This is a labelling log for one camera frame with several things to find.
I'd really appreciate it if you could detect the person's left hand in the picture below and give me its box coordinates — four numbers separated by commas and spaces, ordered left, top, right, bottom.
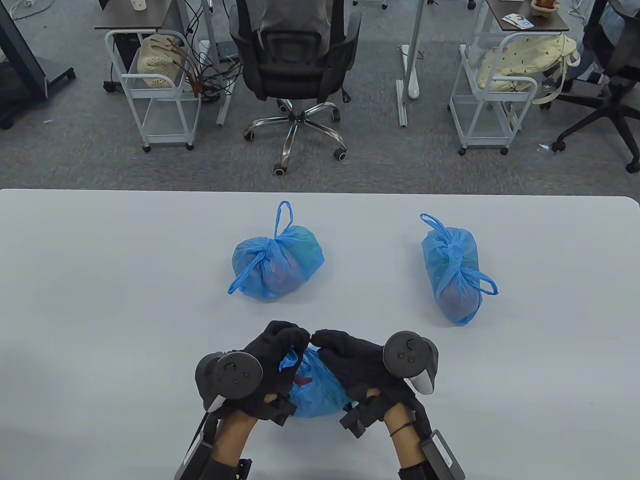
214, 321, 311, 427

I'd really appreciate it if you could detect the person's right hand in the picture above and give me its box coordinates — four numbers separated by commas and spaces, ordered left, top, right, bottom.
311, 328, 432, 439

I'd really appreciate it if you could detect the black handheld controller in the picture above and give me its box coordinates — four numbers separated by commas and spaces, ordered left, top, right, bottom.
382, 331, 440, 396
195, 351, 264, 414

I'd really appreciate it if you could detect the blue plastic bag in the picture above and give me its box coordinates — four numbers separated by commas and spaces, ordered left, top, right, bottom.
228, 201, 325, 301
279, 347, 354, 419
421, 212, 499, 326

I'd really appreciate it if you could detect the black forearm battery box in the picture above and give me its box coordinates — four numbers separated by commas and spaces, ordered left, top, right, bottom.
175, 437, 216, 480
420, 429, 466, 480

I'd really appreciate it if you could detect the person's left forearm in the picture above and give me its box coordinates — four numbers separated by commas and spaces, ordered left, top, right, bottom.
212, 412, 258, 480

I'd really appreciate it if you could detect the person's right forearm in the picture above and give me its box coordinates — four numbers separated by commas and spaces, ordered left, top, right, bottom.
382, 402, 428, 480

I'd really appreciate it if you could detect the cream knitted bag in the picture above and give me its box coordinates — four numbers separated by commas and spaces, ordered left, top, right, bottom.
137, 34, 187, 92

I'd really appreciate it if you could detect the pale yellow patterned bag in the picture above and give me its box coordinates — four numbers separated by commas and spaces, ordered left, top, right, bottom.
475, 34, 582, 105

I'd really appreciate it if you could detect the white metal trolley cart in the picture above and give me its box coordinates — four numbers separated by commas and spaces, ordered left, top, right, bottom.
448, 32, 539, 156
105, 29, 202, 152

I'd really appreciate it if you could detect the black mesh office chair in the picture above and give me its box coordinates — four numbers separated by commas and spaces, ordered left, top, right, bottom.
229, 0, 363, 176

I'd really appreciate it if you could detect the white desk leg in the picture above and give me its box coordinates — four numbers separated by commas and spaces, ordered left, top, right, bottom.
201, 0, 236, 126
396, 0, 427, 127

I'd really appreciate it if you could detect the brown topped desk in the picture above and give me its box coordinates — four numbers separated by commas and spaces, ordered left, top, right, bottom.
95, 0, 177, 31
485, 0, 571, 33

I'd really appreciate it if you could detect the black wheeled stand base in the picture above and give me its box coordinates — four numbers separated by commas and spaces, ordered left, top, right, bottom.
0, 0, 77, 131

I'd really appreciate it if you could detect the tangle of cables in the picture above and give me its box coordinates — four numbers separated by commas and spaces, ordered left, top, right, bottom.
172, 0, 243, 103

